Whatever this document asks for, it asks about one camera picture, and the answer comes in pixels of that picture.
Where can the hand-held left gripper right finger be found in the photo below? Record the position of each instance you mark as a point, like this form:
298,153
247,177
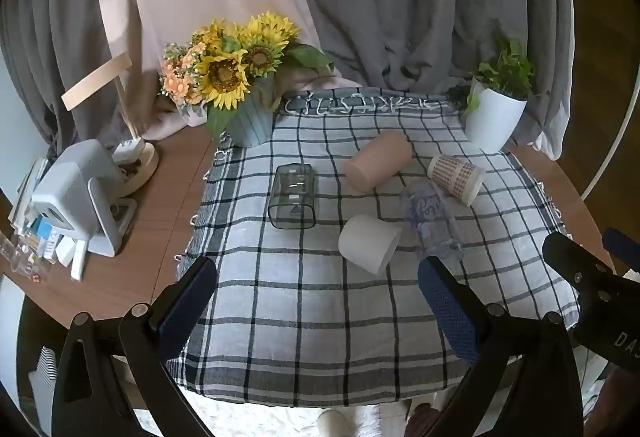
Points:
447,312

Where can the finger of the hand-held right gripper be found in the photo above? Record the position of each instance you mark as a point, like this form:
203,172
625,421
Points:
624,247
570,257

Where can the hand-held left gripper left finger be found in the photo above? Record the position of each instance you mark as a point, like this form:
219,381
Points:
182,312

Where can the clear printed plastic cup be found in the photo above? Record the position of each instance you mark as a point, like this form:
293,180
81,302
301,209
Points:
432,222

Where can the white cup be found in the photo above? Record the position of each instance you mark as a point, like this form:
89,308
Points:
367,242

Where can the patterned paper cup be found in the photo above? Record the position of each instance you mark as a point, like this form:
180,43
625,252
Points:
457,177

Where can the grey square glass cup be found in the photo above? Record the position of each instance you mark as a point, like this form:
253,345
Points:
292,197

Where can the pink cup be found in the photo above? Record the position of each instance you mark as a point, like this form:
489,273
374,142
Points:
377,162

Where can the white curved tube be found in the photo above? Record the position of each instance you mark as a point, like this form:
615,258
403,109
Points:
615,152

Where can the checkered grey white cloth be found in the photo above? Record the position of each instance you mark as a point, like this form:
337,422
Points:
300,317

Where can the white fluffy rug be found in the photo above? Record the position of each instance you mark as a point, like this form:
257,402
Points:
235,422

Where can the white plant pot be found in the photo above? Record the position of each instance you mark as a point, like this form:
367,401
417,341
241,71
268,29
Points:
492,119

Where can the white slipper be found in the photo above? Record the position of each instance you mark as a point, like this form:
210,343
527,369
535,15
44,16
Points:
334,424

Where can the white box device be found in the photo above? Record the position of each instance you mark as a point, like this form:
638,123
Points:
70,197

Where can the pile of small packets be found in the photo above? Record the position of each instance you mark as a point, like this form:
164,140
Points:
35,242

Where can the green potted plant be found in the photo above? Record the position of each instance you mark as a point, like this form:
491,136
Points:
507,69

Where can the blue-grey ribbed vase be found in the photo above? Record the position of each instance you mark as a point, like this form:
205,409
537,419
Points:
252,124

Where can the orange flower bunch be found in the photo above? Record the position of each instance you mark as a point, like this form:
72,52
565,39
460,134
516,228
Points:
180,77

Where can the sunflower bouquet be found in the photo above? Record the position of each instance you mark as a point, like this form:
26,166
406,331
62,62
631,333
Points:
225,77

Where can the grey curtain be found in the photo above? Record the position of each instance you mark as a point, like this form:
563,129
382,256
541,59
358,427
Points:
410,2

